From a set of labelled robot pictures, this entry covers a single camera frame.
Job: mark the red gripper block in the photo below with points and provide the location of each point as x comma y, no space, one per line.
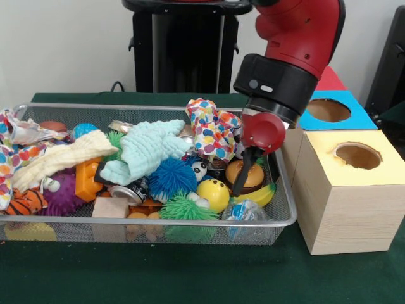
262,132

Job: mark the clear plastic bottle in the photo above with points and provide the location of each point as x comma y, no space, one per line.
245,212

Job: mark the colourful polka-dot cloth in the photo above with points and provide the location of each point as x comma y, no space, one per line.
212,133

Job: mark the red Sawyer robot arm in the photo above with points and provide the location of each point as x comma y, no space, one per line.
297,38

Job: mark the wooden box with three holes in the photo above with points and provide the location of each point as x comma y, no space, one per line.
354,215

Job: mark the shallow clear mesh bin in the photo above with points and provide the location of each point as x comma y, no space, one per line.
126,231

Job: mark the wooden burger toy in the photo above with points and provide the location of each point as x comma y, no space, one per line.
255,177

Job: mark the small soccer ball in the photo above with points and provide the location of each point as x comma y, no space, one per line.
238,151

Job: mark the yellow banana toy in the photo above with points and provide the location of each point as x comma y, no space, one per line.
259,196

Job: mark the yellow ball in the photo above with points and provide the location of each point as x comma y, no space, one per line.
213,195

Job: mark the mint green knit cloth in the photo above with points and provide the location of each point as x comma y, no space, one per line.
145,149

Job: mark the dark green tablecloth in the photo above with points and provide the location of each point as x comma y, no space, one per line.
190,272

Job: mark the black drink can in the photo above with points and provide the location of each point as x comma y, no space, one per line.
130,191

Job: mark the green spiky ball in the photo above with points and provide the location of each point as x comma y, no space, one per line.
115,138

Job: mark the dark green side table cloth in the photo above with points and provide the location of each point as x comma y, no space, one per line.
393,114

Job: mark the black floor stand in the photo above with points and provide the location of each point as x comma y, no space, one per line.
389,69

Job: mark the cream cloth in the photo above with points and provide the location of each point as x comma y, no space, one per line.
57,158

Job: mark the white plastic bag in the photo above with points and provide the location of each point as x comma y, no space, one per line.
12,152

